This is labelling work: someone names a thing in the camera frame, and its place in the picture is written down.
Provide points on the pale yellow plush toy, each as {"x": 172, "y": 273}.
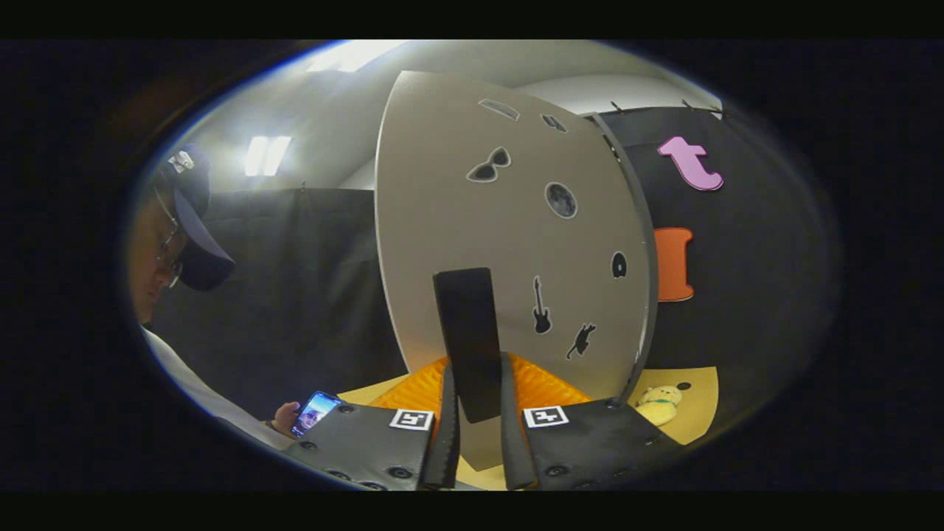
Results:
{"x": 656, "y": 407}

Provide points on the smartphone with lit screen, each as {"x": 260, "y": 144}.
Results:
{"x": 316, "y": 413}

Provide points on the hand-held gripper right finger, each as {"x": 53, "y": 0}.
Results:
{"x": 512, "y": 442}

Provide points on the black backdrop cloth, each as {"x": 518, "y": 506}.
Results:
{"x": 759, "y": 280}

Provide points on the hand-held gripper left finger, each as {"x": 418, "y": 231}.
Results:
{"x": 448, "y": 442}

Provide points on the cream cabinet door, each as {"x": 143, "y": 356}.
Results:
{"x": 457, "y": 184}

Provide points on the ceiling light panel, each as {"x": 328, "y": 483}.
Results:
{"x": 354, "y": 54}
{"x": 267, "y": 155}

